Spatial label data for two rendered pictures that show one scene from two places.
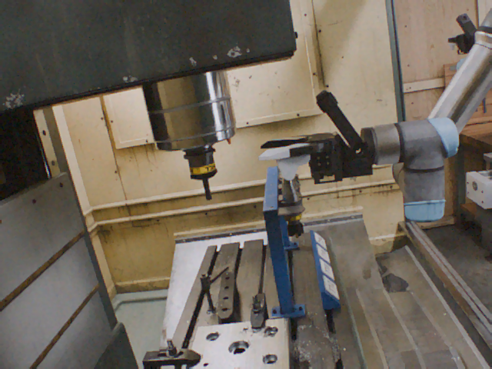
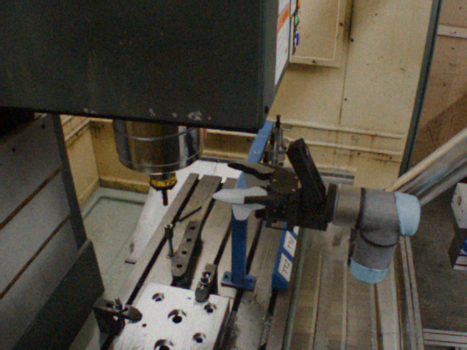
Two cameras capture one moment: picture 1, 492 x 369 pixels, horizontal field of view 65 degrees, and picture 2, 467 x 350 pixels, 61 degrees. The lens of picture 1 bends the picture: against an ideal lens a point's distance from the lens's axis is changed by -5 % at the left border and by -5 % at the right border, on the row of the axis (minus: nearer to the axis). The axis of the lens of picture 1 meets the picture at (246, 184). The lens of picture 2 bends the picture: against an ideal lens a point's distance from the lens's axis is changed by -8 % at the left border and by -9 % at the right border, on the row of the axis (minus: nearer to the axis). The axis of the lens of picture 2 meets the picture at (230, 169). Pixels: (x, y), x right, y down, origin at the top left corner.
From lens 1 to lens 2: 32 cm
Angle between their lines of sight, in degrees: 17
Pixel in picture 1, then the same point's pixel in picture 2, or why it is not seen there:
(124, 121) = not seen: hidden behind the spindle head
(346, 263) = not seen: hidden behind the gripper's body
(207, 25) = (171, 83)
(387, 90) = (414, 62)
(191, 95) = (152, 128)
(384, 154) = (340, 222)
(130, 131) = not seen: hidden behind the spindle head
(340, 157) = (296, 212)
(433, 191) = (378, 262)
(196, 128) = (153, 159)
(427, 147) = (383, 227)
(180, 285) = (156, 202)
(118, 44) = (81, 77)
